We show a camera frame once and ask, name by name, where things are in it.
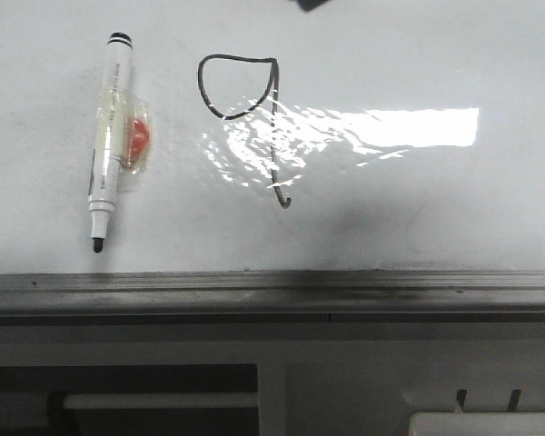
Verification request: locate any white plastic marker tray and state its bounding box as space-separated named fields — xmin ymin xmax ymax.
xmin=408 ymin=412 xmax=545 ymax=435

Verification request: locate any white horizontal bar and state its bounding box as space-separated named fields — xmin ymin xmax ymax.
xmin=63 ymin=392 xmax=259 ymax=410

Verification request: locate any white cabinet panel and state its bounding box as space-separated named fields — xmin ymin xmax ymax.
xmin=0 ymin=322 xmax=545 ymax=435

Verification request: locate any white black whiteboard marker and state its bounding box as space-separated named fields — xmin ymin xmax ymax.
xmin=87 ymin=32 xmax=151 ymax=253

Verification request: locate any white whiteboard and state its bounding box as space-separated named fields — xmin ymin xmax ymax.
xmin=0 ymin=1 xmax=545 ymax=273

